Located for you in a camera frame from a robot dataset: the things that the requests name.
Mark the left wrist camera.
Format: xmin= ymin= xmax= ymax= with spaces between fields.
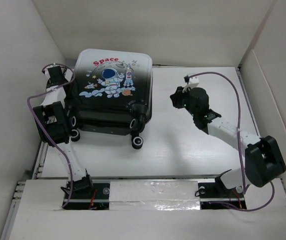
xmin=42 ymin=63 xmax=67 ymax=79

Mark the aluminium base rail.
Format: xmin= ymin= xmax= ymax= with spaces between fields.
xmin=12 ymin=143 xmax=273 ymax=208

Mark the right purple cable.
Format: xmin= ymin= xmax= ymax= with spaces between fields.
xmin=187 ymin=71 xmax=276 ymax=212

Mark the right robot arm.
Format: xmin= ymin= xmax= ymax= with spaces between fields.
xmin=170 ymin=86 xmax=286 ymax=197

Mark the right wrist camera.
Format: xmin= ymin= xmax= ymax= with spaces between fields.
xmin=183 ymin=74 xmax=199 ymax=93

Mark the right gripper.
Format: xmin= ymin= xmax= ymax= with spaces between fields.
xmin=170 ymin=85 xmax=197 ymax=117

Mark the black space-print suitcase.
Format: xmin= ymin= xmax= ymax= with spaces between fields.
xmin=66 ymin=48 xmax=153 ymax=150

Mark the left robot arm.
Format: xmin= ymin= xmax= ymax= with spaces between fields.
xmin=31 ymin=63 xmax=95 ymax=199

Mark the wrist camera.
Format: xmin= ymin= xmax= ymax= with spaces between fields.
xmin=183 ymin=74 xmax=199 ymax=93
xmin=42 ymin=63 xmax=67 ymax=79

